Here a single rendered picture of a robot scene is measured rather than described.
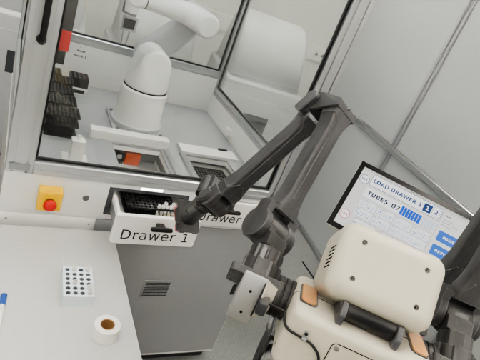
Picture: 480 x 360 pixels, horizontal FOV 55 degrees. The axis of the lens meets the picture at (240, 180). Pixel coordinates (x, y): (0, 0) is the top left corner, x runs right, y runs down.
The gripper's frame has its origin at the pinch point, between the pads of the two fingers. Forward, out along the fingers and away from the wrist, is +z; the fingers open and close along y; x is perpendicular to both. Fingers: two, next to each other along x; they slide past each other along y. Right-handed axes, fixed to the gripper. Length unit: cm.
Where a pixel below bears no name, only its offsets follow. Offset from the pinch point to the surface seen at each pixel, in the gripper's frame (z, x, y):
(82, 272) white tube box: 8.0, 27.1, -14.1
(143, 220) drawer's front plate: 5.6, 9.6, 2.7
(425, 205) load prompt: -18, -98, 10
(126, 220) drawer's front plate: 5.9, 15.0, 2.3
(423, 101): 20, -170, 98
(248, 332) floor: 100, -79, -24
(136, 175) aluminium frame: 9.1, 11.0, 19.8
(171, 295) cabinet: 55, -18, -12
